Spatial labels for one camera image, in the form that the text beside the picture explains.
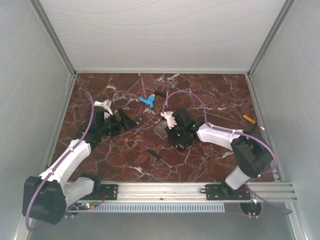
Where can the clear plastic fuse box cover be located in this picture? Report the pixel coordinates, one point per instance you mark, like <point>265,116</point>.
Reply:
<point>160,131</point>

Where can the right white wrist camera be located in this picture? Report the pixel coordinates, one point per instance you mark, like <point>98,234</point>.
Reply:
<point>170,120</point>

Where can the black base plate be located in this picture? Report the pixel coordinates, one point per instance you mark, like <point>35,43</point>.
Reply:
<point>223,192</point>
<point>102,192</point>

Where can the grey slotted cable duct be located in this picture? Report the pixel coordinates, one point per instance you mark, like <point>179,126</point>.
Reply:
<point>113,207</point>

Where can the aluminium mounting rail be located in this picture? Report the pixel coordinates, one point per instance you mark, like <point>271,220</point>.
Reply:
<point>189,192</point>

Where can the small black screwdriver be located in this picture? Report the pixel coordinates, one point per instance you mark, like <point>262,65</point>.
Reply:
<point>154,154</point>

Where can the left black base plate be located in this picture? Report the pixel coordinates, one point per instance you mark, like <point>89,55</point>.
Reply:
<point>102,192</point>

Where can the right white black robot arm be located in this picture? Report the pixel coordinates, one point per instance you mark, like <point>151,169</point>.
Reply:
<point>251,152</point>

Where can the black handled screwdriver top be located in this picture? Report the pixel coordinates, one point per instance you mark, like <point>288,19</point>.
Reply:
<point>156,92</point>

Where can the black fuse box base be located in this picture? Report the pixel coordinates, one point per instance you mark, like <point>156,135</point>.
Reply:
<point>182,144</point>

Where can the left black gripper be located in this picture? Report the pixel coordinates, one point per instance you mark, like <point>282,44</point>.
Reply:
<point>129,122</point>

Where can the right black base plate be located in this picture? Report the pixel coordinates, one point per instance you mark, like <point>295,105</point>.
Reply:
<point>223,192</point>

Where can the blue plastic fitting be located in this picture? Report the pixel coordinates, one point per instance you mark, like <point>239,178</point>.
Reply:
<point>148,101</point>

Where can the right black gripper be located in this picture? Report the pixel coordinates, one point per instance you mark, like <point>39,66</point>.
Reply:
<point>173,140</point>

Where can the orange handled screwdriver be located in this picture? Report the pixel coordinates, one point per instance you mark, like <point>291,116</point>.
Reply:
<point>252,121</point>

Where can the silver combination wrench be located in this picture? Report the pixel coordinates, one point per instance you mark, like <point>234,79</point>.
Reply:
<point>168,92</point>

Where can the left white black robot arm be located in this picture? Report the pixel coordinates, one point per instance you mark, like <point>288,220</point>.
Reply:
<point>46,197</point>

